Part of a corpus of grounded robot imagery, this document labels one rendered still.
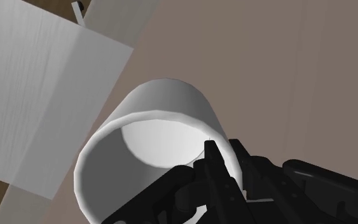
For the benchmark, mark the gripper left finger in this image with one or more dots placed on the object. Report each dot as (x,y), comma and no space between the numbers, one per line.
(211,186)

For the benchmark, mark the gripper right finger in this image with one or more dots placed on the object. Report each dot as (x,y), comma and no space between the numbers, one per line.
(305,192)

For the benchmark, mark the white cup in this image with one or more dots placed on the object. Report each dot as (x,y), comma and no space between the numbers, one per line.
(166,99)

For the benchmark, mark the pale grey robot stand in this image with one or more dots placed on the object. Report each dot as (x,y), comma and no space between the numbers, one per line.
(36,93)

